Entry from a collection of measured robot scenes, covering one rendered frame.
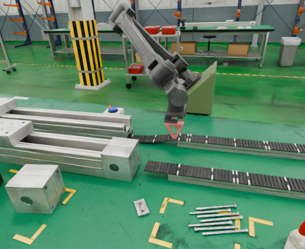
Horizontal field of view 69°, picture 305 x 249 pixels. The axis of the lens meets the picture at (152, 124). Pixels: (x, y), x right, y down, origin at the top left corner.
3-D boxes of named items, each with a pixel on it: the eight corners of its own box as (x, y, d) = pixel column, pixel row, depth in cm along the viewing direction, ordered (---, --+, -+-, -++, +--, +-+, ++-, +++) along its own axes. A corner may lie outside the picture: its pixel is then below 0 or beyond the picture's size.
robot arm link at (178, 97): (167, 57, 73) (149, 76, 76) (168, 65, 63) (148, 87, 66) (191, 82, 77) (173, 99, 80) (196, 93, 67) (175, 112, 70)
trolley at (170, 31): (180, 79, 423) (181, 21, 375) (180, 89, 375) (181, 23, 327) (127, 79, 436) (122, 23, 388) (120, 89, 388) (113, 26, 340)
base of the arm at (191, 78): (202, 74, 122) (186, 88, 127) (192, 63, 120) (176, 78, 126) (201, 78, 114) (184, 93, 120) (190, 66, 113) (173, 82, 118)
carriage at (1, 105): (20, 111, 107) (15, 98, 103) (1, 121, 97) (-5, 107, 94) (-7, 109, 110) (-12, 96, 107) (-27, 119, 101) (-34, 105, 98)
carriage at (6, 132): (37, 136, 85) (31, 120, 81) (15, 153, 75) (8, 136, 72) (3, 133, 88) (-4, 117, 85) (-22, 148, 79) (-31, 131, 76)
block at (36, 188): (69, 184, 69) (62, 159, 65) (51, 214, 59) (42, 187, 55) (39, 183, 70) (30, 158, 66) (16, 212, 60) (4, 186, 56)
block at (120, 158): (142, 158, 79) (140, 135, 75) (131, 182, 69) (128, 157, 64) (118, 155, 81) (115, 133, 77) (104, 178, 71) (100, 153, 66)
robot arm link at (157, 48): (122, -3, 99) (108, 15, 102) (122, 1, 88) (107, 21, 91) (186, 62, 120) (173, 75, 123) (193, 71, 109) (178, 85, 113)
